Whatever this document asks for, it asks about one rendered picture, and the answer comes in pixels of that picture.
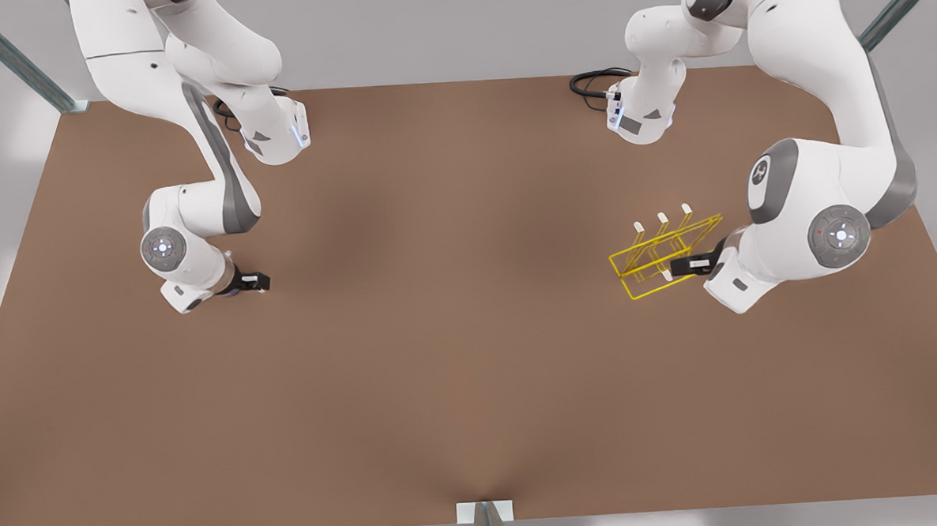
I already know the yellow wire cup holder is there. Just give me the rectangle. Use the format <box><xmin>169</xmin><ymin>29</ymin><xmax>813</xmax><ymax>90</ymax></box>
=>
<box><xmin>606</xmin><ymin>201</ymin><xmax>728</xmax><ymax>302</ymax></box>

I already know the black cable loop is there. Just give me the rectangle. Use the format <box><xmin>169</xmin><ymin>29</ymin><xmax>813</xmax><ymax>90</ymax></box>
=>
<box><xmin>568</xmin><ymin>67</ymin><xmax>638</xmax><ymax>105</ymax></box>
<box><xmin>213</xmin><ymin>85</ymin><xmax>292</xmax><ymax>134</ymax></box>

